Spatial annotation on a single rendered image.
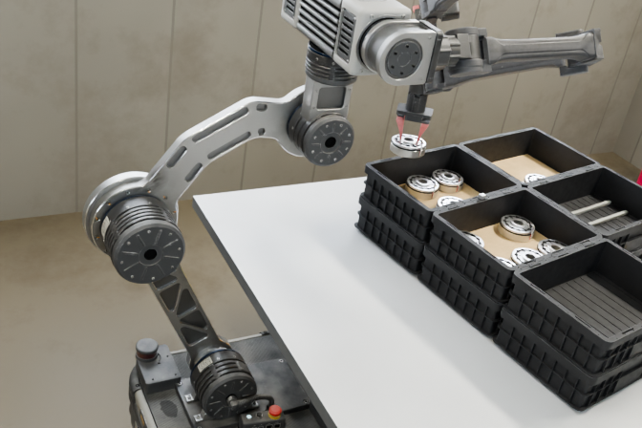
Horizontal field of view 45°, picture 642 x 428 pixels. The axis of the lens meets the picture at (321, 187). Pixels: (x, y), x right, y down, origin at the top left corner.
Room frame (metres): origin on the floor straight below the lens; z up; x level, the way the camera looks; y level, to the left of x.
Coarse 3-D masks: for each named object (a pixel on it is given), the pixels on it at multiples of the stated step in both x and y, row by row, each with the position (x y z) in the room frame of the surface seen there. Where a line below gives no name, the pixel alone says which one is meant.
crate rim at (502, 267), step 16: (512, 192) 2.08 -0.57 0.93; (528, 192) 2.11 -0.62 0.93; (448, 208) 1.92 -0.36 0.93; (560, 208) 2.03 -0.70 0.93; (448, 224) 1.84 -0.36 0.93; (464, 240) 1.77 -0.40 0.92; (592, 240) 1.88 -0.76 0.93; (480, 256) 1.73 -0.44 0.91; (544, 256) 1.75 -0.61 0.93; (512, 272) 1.66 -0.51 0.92
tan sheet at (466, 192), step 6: (402, 186) 2.19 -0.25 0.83; (462, 186) 2.26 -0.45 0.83; (468, 186) 2.27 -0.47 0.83; (438, 192) 2.19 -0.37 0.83; (462, 192) 2.22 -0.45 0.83; (468, 192) 2.23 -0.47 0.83; (474, 192) 2.23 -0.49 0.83; (438, 198) 2.15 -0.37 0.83; (462, 198) 2.18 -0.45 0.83; (468, 198) 2.19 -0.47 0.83; (426, 204) 2.10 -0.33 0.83; (432, 204) 2.10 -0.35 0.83
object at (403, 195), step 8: (456, 144) 2.35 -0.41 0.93; (432, 152) 2.27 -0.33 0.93; (464, 152) 2.31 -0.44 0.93; (376, 160) 2.14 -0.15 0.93; (384, 160) 2.14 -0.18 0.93; (392, 160) 2.16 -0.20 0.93; (480, 160) 2.26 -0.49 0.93; (368, 168) 2.08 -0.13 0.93; (496, 168) 2.23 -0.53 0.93; (376, 176) 2.05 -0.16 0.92; (384, 176) 2.04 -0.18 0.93; (504, 176) 2.18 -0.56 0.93; (384, 184) 2.02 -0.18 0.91; (392, 184) 2.00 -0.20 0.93; (520, 184) 2.14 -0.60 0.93; (392, 192) 2.00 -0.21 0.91; (400, 192) 1.97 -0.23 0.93; (496, 192) 2.06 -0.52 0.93; (408, 200) 1.94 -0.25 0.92; (416, 200) 1.94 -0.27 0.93; (464, 200) 1.98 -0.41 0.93; (472, 200) 1.99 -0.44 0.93; (416, 208) 1.92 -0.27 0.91; (424, 208) 1.89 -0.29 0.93; (432, 208) 1.90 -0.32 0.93; (440, 208) 1.91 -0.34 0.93; (424, 216) 1.89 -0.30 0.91
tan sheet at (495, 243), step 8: (496, 224) 2.05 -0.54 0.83; (472, 232) 1.98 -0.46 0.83; (480, 232) 1.99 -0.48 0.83; (488, 232) 1.99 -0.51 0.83; (496, 232) 2.00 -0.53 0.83; (536, 232) 2.04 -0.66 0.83; (488, 240) 1.95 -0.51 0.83; (496, 240) 1.96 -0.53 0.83; (504, 240) 1.97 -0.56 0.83; (536, 240) 2.00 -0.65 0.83; (488, 248) 1.90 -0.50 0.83; (496, 248) 1.91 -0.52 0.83; (504, 248) 1.92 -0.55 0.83; (512, 248) 1.93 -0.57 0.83; (496, 256) 1.87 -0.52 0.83; (504, 256) 1.88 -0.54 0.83
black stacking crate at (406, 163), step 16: (400, 160) 2.19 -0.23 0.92; (416, 160) 2.23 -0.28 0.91; (432, 160) 2.28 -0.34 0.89; (448, 160) 2.33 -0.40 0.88; (464, 160) 2.31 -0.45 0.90; (368, 176) 2.10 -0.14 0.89; (400, 176) 2.20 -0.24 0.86; (464, 176) 2.29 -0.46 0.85; (480, 176) 2.25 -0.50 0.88; (496, 176) 2.20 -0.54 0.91; (368, 192) 2.09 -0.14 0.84; (384, 192) 2.03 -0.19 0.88; (480, 192) 2.24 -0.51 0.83; (384, 208) 2.01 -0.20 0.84; (400, 208) 1.97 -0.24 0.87; (400, 224) 1.97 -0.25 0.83; (416, 224) 1.92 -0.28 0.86; (432, 224) 1.91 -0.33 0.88
